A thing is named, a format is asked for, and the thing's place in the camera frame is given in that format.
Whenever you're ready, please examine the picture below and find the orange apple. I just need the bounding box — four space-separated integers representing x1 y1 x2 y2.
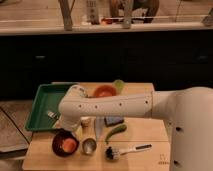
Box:
62 138 76 153

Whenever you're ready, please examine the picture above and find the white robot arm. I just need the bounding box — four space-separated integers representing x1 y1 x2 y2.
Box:
58 85 213 171

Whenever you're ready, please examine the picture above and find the orange bowl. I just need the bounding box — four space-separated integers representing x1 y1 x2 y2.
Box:
93 85 117 98

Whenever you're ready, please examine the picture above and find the dark purple bowl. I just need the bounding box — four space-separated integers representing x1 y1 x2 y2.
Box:
52 130 79 157

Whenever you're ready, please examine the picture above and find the green plastic cup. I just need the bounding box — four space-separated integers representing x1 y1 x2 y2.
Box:
113 79 124 94

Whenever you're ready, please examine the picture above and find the blue sponge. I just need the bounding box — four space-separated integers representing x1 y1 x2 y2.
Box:
105 117 124 127

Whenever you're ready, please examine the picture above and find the knife with silver blade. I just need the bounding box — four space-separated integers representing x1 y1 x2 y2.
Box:
94 117 104 140

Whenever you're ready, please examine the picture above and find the green chili pepper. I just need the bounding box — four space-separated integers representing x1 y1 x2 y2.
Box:
105 124 127 144

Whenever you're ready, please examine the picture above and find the green plastic tray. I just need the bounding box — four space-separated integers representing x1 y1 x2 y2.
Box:
25 83 72 131

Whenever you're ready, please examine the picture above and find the small metal cup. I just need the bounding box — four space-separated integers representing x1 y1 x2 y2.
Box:
82 138 97 155

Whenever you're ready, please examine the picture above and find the small metal fork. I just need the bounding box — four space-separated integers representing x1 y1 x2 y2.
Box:
47 111 56 118

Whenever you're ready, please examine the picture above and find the black dish brush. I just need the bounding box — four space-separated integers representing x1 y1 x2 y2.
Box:
105 144 152 161

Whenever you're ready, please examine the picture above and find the black cabinet counter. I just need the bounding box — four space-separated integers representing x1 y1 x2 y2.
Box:
0 22 213 100

